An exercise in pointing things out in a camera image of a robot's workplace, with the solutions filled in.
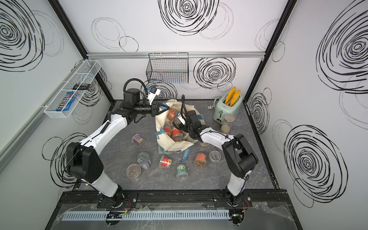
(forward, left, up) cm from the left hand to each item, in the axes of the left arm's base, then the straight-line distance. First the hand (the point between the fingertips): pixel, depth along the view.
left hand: (168, 108), depth 76 cm
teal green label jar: (-25, -8, -25) cm, 36 cm away
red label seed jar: (-20, +1, -25) cm, 32 cm away
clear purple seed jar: (-5, +21, -24) cm, 32 cm away
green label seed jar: (-16, -28, -24) cm, 40 cm away
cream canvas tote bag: (-15, -3, -6) cm, 17 cm away
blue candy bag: (-5, +48, +6) cm, 48 cm away
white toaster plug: (+27, -29, -27) cm, 48 cm away
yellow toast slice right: (+18, -42, -8) cm, 46 cm away
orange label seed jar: (-19, -19, -22) cm, 35 cm away
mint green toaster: (+13, -34, -13) cm, 38 cm away
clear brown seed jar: (-25, +19, -25) cm, 40 cm away
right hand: (+6, -10, -16) cm, 20 cm away
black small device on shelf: (+10, +48, +5) cm, 49 cm away
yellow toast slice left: (+21, -40, -8) cm, 46 cm away
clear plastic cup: (+5, -37, -24) cm, 45 cm away
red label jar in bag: (-7, -5, -15) cm, 18 cm away
